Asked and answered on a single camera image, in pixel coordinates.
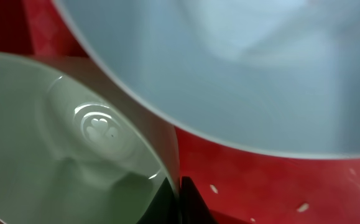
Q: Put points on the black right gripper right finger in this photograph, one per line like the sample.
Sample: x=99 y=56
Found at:
x=193 y=208

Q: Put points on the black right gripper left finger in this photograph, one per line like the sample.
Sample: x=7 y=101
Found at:
x=163 y=208

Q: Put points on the mint green bowl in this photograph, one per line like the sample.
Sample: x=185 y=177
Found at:
x=75 y=148

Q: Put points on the light blue plate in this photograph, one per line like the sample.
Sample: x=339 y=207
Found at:
x=280 y=78

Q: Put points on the red plastic tray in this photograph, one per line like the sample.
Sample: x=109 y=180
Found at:
x=238 y=187

